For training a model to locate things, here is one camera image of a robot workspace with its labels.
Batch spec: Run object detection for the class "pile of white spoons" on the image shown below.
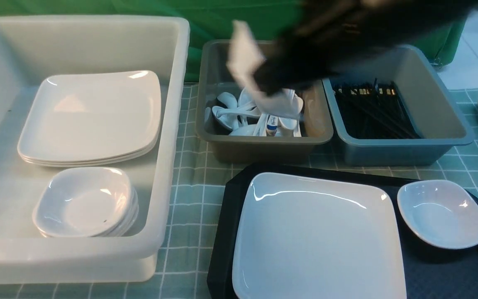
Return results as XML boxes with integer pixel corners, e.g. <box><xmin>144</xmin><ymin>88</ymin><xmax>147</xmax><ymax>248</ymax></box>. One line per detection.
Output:
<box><xmin>204</xmin><ymin>90</ymin><xmax>304</xmax><ymax>137</ymax></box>

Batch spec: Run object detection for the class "black serving tray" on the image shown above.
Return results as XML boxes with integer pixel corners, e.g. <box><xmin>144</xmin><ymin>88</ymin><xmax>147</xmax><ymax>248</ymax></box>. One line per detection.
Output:
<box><xmin>206</xmin><ymin>162</ymin><xmax>478</xmax><ymax>299</ymax></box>

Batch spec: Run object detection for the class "stack of white square plates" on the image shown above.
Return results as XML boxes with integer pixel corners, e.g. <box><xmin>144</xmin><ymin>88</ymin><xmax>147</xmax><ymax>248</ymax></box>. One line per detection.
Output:
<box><xmin>17</xmin><ymin>70</ymin><xmax>162</xmax><ymax>164</ymax></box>

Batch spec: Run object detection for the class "blue-grey plastic bin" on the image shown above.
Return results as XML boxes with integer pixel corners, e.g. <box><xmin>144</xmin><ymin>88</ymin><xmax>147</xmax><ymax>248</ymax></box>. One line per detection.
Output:
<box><xmin>323</xmin><ymin>45</ymin><xmax>474</xmax><ymax>167</ymax></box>

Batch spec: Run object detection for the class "stack of white bowls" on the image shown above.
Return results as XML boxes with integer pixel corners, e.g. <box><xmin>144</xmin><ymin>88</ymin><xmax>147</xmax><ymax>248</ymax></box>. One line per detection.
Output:
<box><xmin>32</xmin><ymin>167</ymin><xmax>140</xmax><ymax>237</ymax></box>

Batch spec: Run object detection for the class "pile of black chopsticks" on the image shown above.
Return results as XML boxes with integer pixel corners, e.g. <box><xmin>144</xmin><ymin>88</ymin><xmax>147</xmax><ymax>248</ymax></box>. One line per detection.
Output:
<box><xmin>332</xmin><ymin>79</ymin><xmax>422</xmax><ymax>140</ymax></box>

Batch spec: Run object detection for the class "large white plastic tub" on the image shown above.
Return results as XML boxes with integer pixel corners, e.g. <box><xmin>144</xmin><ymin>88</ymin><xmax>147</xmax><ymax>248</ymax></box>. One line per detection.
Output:
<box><xmin>0</xmin><ymin>15</ymin><xmax>190</xmax><ymax>284</ymax></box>

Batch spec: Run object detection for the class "large white square plate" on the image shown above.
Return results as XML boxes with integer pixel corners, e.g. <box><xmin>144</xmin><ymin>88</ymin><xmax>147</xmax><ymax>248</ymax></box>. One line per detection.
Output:
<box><xmin>232</xmin><ymin>172</ymin><xmax>407</xmax><ymax>299</ymax></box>

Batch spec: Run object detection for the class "green checkered tablecloth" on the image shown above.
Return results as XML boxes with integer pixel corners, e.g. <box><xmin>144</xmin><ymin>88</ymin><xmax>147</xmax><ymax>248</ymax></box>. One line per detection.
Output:
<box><xmin>0</xmin><ymin>85</ymin><xmax>478</xmax><ymax>299</ymax></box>

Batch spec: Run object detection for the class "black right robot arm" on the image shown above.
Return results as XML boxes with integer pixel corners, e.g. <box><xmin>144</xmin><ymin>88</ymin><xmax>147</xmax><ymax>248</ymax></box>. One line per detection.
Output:
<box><xmin>253</xmin><ymin>0</ymin><xmax>478</xmax><ymax>96</ymax></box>

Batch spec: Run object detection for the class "white square bowl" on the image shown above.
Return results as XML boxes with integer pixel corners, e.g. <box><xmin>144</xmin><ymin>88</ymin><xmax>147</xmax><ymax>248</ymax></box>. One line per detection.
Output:
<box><xmin>227</xmin><ymin>20</ymin><xmax>300</xmax><ymax>120</ymax></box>
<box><xmin>397</xmin><ymin>180</ymin><xmax>478</xmax><ymax>250</ymax></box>

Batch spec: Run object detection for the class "green backdrop cloth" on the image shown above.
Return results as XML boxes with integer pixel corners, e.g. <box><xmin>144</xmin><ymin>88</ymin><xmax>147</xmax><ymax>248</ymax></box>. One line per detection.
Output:
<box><xmin>0</xmin><ymin>0</ymin><xmax>472</xmax><ymax>82</ymax></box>

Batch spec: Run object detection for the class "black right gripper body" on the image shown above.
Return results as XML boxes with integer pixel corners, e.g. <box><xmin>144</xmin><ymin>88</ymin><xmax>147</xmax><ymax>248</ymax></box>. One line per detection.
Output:
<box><xmin>254</xmin><ymin>37</ymin><xmax>347</xmax><ymax>96</ymax></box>

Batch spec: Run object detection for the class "brown plastic bin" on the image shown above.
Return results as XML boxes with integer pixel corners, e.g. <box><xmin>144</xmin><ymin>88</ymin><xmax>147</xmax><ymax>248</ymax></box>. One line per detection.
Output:
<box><xmin>195</xmin><ymin>39</ymin><xmax>334</xmax><ymax>164</ymax></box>

